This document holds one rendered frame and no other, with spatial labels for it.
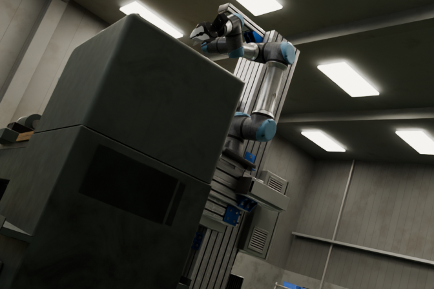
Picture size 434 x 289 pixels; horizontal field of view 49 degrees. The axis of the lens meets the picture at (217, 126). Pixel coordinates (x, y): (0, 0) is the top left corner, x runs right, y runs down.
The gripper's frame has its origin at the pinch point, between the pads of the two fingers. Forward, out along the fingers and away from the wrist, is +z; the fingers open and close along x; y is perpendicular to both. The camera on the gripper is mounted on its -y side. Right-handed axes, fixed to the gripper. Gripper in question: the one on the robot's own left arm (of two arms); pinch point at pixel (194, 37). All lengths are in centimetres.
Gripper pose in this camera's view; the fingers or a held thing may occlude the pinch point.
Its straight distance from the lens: 194.6
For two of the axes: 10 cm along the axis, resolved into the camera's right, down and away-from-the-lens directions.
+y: -6.2, 3.7, 6.9
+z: -5.8, 3.8, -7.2
